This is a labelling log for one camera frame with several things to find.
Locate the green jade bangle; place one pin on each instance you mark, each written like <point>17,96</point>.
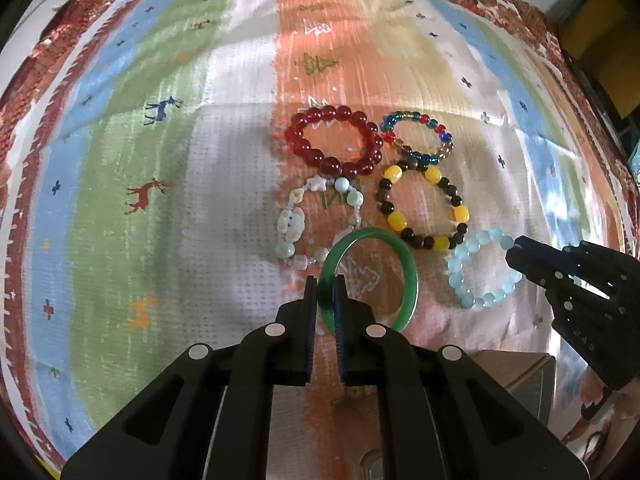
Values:
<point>407,271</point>

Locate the yellow board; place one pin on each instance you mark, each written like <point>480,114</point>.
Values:
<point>600,20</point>

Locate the striped printed blanket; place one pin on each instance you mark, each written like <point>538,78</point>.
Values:
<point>150,260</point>

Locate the brown wooden box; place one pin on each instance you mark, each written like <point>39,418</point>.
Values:
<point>515,371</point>

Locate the person's right hand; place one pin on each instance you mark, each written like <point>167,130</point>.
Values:
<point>600,430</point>

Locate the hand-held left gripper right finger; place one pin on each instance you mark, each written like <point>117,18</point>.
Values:
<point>341,325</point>

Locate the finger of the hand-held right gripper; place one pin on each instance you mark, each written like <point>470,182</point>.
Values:
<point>595,330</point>
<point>590,265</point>

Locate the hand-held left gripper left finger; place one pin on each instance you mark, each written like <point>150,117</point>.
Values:
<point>311,320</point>

